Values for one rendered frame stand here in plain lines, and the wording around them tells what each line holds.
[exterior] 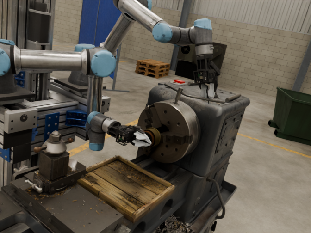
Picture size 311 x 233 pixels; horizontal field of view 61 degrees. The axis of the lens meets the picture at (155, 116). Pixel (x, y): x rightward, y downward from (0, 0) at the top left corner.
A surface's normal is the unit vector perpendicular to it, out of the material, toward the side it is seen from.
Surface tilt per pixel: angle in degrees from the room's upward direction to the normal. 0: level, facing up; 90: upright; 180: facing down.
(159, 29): 90
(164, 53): 90
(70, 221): 0
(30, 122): 90
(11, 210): 0
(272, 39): 90
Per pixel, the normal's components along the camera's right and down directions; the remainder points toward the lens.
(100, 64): 0.49, 0.36
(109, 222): 0.20, -0.93
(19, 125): 0.83, 0.33
